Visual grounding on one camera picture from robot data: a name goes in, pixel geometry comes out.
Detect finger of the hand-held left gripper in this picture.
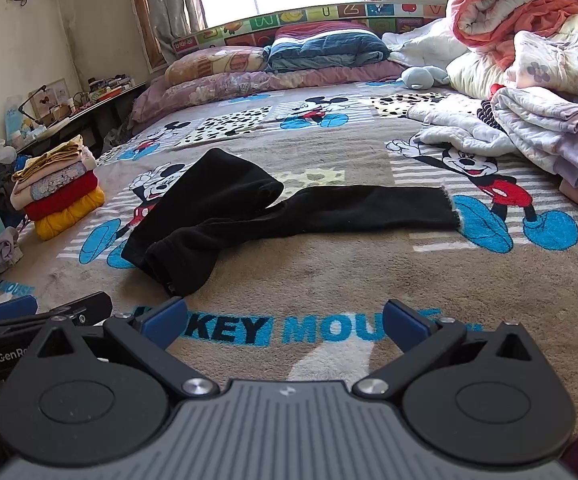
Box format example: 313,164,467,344
0,294,40,332
39,291,114,329

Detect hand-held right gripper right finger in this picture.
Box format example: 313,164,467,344
351,299,545,401

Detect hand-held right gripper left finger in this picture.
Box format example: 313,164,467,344
31,297,220,401

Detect black fleece-lined pants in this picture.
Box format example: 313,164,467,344
121,149,462,297

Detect pile of mixed clothes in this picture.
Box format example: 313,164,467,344
446,12,578,102

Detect yellow folded garment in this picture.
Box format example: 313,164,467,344
35,186,106,241

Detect cartoon mouse printed blanket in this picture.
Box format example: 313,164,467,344
0,77,578,436

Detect red folded garment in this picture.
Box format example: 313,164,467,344
23,172,100,221

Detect pale pink folded garment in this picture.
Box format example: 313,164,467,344
66,146,98,173

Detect mustard folded garment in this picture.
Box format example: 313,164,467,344
13,135,84,183

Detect blue and white packet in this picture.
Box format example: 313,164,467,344
5,105,30,142

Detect cluttered dark desk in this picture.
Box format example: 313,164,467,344
16,82,148,157

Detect light grey quilted garment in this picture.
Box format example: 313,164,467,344
408,94,511,162

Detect red and black striped garment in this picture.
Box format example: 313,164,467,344
476,84,507,132

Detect white garment with lavender trim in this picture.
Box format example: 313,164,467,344
492,86,578,189

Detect pale blue plush toy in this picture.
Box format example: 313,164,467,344
400,66,450,91

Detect mauve floral pillow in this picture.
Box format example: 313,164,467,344
131,61,411,122

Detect orange floral pillow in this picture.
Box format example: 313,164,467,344
164,46,270,86

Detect white comforter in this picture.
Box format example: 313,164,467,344
381,17,470,74

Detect purple flower print quilt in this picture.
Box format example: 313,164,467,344
506,30,578,99

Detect colourful alphabet foam mat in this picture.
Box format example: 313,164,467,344
171,2,450,54

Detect grey curtain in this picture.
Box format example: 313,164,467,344
141,0,208,68

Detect coral rolled quilt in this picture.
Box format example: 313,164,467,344
446,0,578,69

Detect white picture frame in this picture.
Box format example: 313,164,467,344
29,79,70,122

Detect wooden window frame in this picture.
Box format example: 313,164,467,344
123,0,170,72

